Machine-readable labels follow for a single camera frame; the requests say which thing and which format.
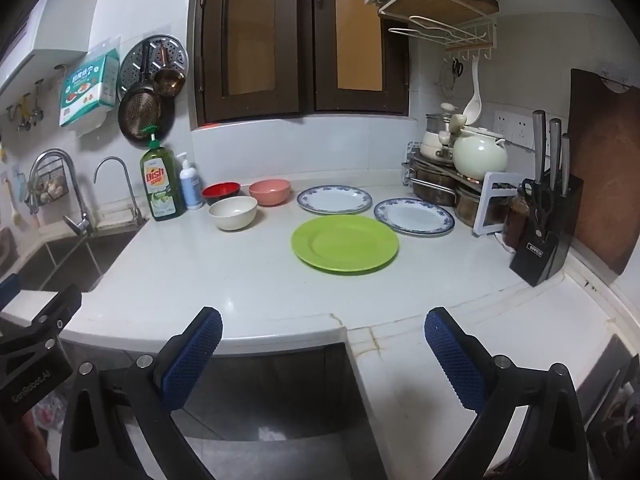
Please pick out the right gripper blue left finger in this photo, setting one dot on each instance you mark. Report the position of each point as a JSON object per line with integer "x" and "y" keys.
{"x": 95, "y": 442}

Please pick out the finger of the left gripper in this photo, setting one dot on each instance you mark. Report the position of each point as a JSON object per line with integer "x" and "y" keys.
{"x": 10, "y": 287}
{"x": 58, "y": 312}

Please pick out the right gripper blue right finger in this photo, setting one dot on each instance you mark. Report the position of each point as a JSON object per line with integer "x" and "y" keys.
{"x": 528, "y": 423}

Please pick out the red black bowl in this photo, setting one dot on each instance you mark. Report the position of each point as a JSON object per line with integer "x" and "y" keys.
{"x": 220, "y": 191}

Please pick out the white bowl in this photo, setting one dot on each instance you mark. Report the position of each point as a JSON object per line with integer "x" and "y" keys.
{"x": 233, "y": 213}

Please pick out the pink bowl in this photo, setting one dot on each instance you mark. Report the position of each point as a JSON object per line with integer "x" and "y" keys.
{"x": 270, "y": 192}

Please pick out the green plate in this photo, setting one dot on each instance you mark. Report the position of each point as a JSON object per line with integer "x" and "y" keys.
{"x": 345, "y": 244}

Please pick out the blue floral plate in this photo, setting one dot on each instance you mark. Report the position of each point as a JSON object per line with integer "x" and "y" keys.
{"x": 414, "y": 217}
{"x": 334, "y": 199}

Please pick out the kitchen sink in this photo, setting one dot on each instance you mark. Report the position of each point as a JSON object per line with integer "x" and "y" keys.
{"x": 82, "y": 261}

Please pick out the chrome kitchen faucet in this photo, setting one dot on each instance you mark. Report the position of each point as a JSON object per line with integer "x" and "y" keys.
{"x": 84, "y": 226}

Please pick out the green dish soap bottle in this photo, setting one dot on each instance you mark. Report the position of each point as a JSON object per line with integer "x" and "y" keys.
{"x": 160, "y": 178}

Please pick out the white blue pump bottle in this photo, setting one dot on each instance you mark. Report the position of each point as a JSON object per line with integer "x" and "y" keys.
{"x": 190, "y": 183}

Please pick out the dark frying pan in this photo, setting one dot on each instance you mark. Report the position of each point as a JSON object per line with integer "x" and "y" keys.
{"x": 142, "y": 111}

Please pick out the brown sauce jar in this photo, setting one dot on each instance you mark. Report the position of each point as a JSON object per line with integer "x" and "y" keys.
{"x": 516, "y": 219}

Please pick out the black knife block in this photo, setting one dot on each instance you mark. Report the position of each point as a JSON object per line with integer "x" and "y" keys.
{"x": 553, "y": 198}

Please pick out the copper small pot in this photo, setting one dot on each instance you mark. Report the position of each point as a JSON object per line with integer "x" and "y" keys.
{"x": 167, "y": 81}

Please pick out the steel pot right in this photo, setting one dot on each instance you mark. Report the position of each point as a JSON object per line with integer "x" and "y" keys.
{"x": 467, "y": 205}

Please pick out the steel pot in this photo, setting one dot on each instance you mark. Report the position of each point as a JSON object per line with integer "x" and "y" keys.
{"x": 431, "y": 185}
{"x": 467, "y": 205}

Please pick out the round steel steamer tray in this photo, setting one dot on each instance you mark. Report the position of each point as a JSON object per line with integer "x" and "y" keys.
{"x": 152, "y": 62}

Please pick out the steel pot left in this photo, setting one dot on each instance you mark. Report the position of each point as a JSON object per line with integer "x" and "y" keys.
{"x": 431, "y": 185}

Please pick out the metal pot rack shelf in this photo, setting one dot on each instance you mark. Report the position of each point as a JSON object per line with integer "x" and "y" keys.
{"x": 480, "y": 205}

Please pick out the cream ceramic teapot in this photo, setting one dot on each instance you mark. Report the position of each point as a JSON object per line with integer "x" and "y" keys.
{"x": 478, "y": 152}

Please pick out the cream pot with glass lid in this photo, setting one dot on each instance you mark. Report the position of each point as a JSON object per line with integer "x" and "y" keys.
{"x": 441, "y": 132}

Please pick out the wooden cutting board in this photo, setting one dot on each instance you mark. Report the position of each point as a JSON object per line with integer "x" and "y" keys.
{"x": 604, "y": 152}

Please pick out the white ladle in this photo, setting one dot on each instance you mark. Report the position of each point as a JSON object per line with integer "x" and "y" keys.
{"x": 473, "y": 109}

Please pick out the wire sponge basket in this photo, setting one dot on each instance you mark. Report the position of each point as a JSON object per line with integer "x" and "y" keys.
{"x": 50, "y": 184}

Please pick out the wall power socket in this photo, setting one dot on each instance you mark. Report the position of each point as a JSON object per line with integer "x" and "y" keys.
{"x": 515, "y": 128}

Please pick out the dark wooden window frame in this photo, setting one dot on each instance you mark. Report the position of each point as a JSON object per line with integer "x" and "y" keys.
{"x": 257, "y": 59}

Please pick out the black scissors on wall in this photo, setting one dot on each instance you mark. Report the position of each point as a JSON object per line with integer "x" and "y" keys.
{"x": 457, "y": 68}

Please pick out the hanging wall rack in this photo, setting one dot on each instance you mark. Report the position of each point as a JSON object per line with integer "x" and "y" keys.
{"x": 463, "y": 28}

